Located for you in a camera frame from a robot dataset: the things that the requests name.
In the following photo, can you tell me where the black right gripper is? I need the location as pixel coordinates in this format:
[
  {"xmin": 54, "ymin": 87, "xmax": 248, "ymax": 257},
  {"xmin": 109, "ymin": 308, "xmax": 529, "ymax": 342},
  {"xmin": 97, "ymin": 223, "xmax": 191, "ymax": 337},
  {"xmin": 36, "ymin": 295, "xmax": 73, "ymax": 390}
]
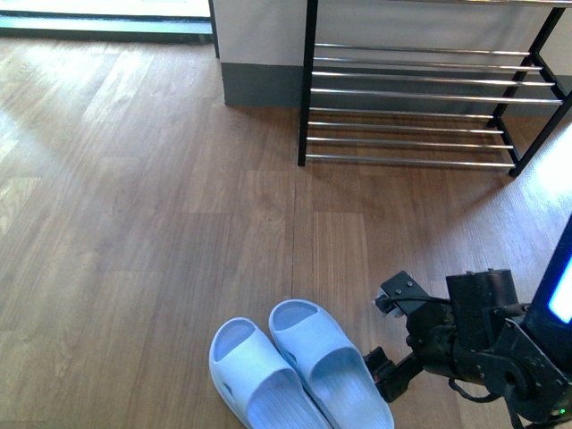
[{"xmin": 364, "ymin": 270, "xmax": 571, "ymax": 423}]

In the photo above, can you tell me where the light blue slipper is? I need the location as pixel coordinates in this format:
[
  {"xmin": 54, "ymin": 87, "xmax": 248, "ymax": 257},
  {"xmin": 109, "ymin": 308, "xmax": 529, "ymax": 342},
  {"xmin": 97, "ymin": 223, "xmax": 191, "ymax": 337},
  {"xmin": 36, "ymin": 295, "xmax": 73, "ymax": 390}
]
[
  {"xmin": 268, "ymin": 299, "xmax": 395, "ymax": 429},
  {"xmin": 209, "ymin": 317, "xmax": 330, "ymax": 428}
]

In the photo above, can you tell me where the black metal shoe rack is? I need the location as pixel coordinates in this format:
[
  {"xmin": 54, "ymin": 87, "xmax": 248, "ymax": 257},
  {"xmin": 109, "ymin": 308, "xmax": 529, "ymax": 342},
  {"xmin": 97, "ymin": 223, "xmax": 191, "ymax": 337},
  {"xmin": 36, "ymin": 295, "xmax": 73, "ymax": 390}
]
[{"xmin": 298, "ymin": 1, "xmax": 571, "ymax": 177}]

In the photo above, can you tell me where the black phone with lit screen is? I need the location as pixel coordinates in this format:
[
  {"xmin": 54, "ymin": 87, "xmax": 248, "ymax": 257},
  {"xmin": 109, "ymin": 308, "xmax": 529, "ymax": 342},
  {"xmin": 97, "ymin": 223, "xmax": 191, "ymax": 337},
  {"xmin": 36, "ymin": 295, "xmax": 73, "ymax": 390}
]
[{"xmin": 524, "ymin": 220, "xmax": 571, "ymax": 372}]

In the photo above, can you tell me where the dark window frame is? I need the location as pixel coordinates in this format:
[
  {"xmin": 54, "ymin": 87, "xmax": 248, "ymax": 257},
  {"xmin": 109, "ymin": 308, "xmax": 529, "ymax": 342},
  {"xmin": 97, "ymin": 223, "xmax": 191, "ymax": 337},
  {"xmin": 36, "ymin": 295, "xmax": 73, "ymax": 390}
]
[{"xmin": 1, "ymin": 0, "xmax": 219, "ymax": 55}]

